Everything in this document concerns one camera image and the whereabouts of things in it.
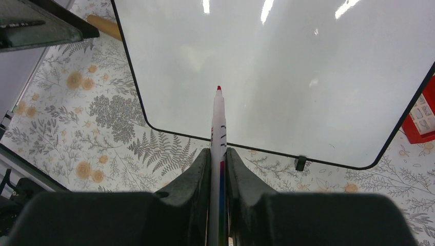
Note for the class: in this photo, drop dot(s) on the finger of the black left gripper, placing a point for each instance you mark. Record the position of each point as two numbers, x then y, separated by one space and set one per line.
36 24

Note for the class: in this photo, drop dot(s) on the white black-framed whiteboard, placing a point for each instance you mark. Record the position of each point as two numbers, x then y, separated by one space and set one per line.
328 80

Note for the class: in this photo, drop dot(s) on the floral table mat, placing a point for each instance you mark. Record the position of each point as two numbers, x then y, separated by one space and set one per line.
81 122

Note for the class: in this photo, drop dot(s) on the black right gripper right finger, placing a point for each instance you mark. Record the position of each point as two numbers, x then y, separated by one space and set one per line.
248 223

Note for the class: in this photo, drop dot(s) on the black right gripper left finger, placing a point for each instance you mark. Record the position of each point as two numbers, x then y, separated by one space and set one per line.
184 204

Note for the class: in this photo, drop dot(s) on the wooden rolling pin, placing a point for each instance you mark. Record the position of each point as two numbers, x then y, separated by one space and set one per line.
104 25

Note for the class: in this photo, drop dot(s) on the red whiteboard marker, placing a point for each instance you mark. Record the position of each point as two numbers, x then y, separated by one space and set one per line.
217 230

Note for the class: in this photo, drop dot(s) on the red whiteboard eraser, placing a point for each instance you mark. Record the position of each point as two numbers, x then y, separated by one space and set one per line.
418 126

